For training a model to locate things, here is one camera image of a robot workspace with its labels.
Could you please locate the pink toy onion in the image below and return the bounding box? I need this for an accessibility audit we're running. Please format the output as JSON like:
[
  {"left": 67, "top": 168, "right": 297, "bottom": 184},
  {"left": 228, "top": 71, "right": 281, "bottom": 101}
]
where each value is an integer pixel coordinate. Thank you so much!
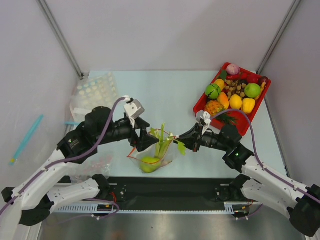
[{"left": 226, "top": 64, "right": 241, "bottom": 76}]

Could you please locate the orange toy fruit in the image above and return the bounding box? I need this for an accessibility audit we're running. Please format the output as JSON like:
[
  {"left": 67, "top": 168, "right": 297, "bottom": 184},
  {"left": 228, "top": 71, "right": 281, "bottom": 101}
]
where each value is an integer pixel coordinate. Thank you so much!
[{"left": 214, "top": 78, "right": 225, "bottom": 91}]

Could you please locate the yellow toy lemon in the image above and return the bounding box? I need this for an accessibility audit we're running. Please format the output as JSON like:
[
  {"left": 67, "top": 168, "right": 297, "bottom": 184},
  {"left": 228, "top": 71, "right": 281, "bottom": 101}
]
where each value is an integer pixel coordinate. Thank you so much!
[{"left": 229, "top": 94, "right": 243, "bottom": 110}]

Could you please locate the dark red toy fruit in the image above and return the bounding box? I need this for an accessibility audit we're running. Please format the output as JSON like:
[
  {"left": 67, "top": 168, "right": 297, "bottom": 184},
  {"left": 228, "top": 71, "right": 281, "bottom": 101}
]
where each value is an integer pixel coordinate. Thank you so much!
[{"left": 258, "top": 76, "right": 270, "bottom": 86}]

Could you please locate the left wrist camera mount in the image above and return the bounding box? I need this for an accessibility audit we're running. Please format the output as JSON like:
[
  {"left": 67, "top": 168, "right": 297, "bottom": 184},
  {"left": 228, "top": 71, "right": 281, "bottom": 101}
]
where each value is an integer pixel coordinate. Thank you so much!
[{"left": 123, "top": 95, "right": 145, "bottom": 129}]

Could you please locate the toy green onion leek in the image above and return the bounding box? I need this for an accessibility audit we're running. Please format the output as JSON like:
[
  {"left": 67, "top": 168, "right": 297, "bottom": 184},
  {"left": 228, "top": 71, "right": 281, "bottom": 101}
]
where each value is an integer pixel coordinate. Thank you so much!
[{"left": 149, "top": 123, "right": 187, "bottom": 163}]

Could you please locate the green toy pear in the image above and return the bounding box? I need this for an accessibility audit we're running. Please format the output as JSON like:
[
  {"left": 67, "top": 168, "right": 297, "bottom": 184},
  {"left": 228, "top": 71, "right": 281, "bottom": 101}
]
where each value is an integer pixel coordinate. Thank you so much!
[{"left": 140, "top": 156, "right": 162, "bottom": 174}]

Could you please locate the clear bag teal zipper table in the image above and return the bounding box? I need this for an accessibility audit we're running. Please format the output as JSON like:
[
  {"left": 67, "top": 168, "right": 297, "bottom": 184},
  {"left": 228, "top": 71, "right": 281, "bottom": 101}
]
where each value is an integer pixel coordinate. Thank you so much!
[{"left": 64, "top": 121, "right": 80, "bottom": 126}]

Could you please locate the clear bag with teal zipper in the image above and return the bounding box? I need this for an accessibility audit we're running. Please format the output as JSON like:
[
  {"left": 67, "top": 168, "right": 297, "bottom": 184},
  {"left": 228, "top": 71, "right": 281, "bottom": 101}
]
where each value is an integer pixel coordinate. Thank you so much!
[{"left": 3, "top": 112, "right": 66, "bottom": 185}]

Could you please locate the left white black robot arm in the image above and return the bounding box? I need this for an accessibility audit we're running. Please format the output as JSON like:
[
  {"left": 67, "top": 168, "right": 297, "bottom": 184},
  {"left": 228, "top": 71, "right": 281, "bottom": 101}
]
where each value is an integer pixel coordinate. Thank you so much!
[{"left": 0, "top": 101, "right": 159, "bottom": 230}]

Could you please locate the clear bag with orange zipper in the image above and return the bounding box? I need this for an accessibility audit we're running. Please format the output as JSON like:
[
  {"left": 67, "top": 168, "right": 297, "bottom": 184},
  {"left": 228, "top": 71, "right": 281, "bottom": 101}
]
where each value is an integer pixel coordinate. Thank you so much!
[{"left": 127, "top": 144, "right": 179, "bottom": 174}]

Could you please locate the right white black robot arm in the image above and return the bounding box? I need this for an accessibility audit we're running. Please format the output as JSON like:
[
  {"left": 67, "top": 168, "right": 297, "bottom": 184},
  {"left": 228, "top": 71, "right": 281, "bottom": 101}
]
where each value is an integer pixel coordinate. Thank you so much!
[{"left": 177, "top": 123, "right": 320, "bottom": 238}]

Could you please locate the red plastic tray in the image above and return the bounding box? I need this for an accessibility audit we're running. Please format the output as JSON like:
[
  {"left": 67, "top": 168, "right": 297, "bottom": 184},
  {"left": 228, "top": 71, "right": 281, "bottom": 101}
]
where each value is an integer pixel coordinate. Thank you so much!
[{"left": 193, "top": 62, "right": 272, "bottom": 136}]

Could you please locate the brown toy mushrooms cluster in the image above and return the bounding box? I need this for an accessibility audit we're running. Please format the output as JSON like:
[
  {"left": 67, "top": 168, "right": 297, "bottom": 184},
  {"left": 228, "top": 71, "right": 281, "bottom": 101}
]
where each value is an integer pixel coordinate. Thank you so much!
[{"left": 224, "top": 79, "right": 248, "bottom": 98}]

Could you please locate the toy pineapple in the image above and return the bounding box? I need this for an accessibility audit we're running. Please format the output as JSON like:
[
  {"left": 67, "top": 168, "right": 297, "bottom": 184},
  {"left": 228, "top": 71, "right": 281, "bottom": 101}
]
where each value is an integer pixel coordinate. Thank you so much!
[{"left": 204, "top": 100, "right": 237, "bottom": 125}]

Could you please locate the yellow toy bell pepper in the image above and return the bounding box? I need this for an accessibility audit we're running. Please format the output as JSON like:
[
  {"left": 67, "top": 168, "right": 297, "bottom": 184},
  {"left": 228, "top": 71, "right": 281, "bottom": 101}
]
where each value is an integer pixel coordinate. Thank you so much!
[{"left": 241, "top": 98, "right": 256, "bottom": 115}]

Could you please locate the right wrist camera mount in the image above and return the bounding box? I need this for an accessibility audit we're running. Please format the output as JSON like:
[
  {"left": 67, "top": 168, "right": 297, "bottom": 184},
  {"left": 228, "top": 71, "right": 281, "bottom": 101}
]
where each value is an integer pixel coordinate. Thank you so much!
[{"left": 195, "top": 110, "right": 212, "bottom": 136}]

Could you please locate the orange toy mango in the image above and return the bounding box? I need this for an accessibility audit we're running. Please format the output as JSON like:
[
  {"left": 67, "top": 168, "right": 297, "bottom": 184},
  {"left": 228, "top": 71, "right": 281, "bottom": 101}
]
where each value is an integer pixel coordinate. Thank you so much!
[{"left": 217, "top": 92, "right": 230, "bottom": 110}]

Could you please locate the green toy watermelon ball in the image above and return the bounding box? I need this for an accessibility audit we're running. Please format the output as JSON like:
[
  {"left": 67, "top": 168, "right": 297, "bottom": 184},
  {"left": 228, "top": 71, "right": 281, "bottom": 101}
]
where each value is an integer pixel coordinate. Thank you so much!
[{"left": 205, "top": 83, "right": 222, "bottom": 100}]

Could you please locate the bag of white round stickers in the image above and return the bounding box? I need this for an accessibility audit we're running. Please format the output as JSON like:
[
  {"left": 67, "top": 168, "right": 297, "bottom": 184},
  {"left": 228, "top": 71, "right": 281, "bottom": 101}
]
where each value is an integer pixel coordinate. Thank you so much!
[{"left": 70, "top": 72, "right": 119, "bottom": 111}]

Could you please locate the red toy chili pepper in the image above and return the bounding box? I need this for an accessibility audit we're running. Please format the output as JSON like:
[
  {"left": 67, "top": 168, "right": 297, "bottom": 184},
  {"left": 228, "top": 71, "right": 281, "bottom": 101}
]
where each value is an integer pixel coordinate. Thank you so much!
[{"left": 226, "top": 72, "right": 249, "bottom": 81}]

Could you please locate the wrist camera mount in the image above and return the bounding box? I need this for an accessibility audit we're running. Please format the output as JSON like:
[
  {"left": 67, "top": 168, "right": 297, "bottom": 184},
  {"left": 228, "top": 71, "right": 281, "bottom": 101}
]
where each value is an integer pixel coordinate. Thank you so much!
[
  {"left": 123, "top": 95, "right": 145, "bottom": 129},
  {"left": 195, "top": 110, "right": 212, "bottom": 136}
]

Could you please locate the green toy apple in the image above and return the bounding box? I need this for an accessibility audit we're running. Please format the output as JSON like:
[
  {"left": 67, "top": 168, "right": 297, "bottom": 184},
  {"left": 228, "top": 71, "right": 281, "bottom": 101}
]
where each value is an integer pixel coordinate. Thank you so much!
[{"left": 244, "top": 83, "right": 261, "bottom": 99}]

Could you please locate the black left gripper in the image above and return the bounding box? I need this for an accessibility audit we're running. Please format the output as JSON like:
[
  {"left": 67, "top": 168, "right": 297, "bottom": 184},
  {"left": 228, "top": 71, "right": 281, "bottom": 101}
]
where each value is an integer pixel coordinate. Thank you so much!
[{"left": 95, "top": 116, "right": 160, "bottom": 152}]

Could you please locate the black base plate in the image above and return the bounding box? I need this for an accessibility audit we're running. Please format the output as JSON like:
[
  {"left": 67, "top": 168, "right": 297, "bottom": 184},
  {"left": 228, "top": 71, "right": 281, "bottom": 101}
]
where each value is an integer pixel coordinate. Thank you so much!
[{"left": 97, "top": 177, "right": 253, "bottom": 212}]

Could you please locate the white slotted cable duct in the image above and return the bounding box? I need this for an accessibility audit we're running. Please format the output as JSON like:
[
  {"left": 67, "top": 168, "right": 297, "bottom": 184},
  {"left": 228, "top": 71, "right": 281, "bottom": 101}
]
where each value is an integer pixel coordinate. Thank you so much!
[{"left": 53, "top": 203, "right": 117, "bottom": 214}]

